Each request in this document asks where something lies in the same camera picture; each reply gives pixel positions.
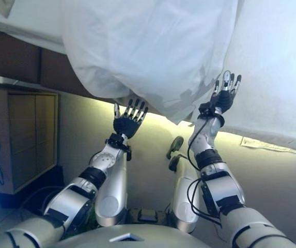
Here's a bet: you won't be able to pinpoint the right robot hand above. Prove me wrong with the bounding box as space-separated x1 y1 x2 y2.
211 69 242 114

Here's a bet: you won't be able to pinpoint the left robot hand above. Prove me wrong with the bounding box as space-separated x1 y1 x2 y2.
113 98 149 139

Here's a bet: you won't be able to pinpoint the white duvet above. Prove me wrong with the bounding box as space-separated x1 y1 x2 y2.
59 0 296 156

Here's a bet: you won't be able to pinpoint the white paper sheet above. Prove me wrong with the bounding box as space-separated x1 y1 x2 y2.
240 136 296 154

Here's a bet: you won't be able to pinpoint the left silver robot leg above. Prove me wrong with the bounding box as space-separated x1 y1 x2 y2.
95 152 128 226

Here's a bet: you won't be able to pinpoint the silver robot leg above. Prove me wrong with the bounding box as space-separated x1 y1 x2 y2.
165 135 202 233
95 152 128 226

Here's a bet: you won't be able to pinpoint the right silver robot leg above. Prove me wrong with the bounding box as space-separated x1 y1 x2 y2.
165 135 202 233

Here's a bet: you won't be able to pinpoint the wooden nightstand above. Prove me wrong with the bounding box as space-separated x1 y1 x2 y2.
0 86 59 194

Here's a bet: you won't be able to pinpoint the grey robot torso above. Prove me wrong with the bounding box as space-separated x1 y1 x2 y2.
57 224 226 248

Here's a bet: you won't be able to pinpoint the large beige pillow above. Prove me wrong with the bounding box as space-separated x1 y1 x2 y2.
0 0 15 19

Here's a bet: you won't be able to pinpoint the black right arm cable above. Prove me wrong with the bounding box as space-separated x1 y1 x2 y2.
188 116 224 228

